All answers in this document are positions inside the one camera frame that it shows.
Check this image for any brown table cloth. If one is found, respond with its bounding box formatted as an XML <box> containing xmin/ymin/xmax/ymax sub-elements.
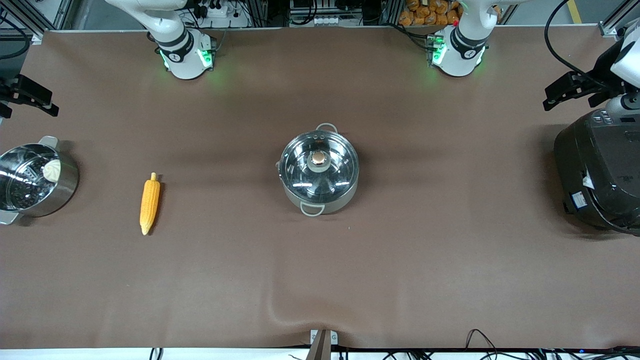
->
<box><xmin>0</xmin><ymin>27</ymin><xmax>640</xmax><ymax>350</ymax></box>

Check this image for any black looped floor cable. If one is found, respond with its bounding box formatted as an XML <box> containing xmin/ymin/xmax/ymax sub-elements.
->
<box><xmin>465</xmin><ymin>328</ymin><xmax>502</xmax><ymax>360</ymax></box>

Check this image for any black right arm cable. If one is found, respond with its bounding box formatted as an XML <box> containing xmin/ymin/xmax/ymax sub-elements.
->
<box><xmin>0</xmin><ymin>12</ymin><xmax>32</xmax><ymax>61</ymax></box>

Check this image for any white steamed bun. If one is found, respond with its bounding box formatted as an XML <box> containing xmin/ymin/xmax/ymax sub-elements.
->
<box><xmin>42</xmin><ymin>159</ymin><xmax>62</xmax><ymax>183</ymax></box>

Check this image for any white power strip with plugs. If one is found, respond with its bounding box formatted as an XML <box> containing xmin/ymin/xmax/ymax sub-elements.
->
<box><xmin>194</xmin><ymin>0</ymin><xmax>230</xmax><ymax>19</ymax></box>

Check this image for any metal table bracket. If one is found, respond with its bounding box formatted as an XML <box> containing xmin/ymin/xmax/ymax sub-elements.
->
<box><xmin>306</xmin><ymin>329</ymin><xmax>339</xmax><ymax>360</ymax></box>

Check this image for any orange snack bag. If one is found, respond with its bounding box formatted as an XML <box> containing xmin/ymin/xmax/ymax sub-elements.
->
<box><xmin>398</xmin><ymin>0</ymin><xmax>462</xmax><ymax>27</ymax></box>

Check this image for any steel pot with handles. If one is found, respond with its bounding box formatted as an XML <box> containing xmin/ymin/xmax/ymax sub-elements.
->
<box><xmin>275</xmin><ymin>122</ymin><xmax>360</xmax><ymax>218</ymax></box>

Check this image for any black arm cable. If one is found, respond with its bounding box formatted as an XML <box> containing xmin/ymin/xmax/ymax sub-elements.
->
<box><xmin>544</xmin><ymin>0</ymin><xmax>621</xmax><ymax>87</ymax></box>
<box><xmin>0</xmin><ymin>12</ymin><xmax>32</xmax><ymax>61</ymax></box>

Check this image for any aluminium frame profile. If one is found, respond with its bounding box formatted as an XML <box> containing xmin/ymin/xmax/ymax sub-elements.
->
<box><xmin>0</xmin><ymin>0</ymin><xmax>73</xmax><ymax>45</ymax></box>
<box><xmin>599</xmin><ymin>0</ymin><xmax>640</xmax><ymax>40</ymax></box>

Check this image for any black rice cooker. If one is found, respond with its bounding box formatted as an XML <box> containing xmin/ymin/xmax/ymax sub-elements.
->
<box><xmin>553</xmin><ymin>107</ymin><xmax>640</xmax><ymax>237</ymax></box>

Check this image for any glass pot lid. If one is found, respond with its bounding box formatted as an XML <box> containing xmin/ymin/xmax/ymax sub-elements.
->
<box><xmin>279</xmin><ymin>131</ymin><xmax>359</xmax><ymax>204</ymax></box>

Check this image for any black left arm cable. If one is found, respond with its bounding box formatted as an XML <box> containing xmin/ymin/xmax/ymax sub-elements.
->
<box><xmin>544</xmin><ymin>0</ymin><xmax>621</xmax><ymax>87</ymax></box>

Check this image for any yellow corn cob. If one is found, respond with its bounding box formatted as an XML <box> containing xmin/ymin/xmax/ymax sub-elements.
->
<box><xmin>139</xmin><ymin>172</ymin><xmax>161</xmax><ymax>236</ymax></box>

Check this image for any steel steamer pot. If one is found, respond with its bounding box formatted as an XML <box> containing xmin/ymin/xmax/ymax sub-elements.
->
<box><xmin>0</xmin><ymin>136</ymin><xmax>80</xmax><ymax>226</ymax></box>

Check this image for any long white power strip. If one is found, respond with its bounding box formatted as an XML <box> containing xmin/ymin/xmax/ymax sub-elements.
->
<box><xmin>299</xmin><ymin>15</ymin><xmax>342</xmax><ymax>27</ymax></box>

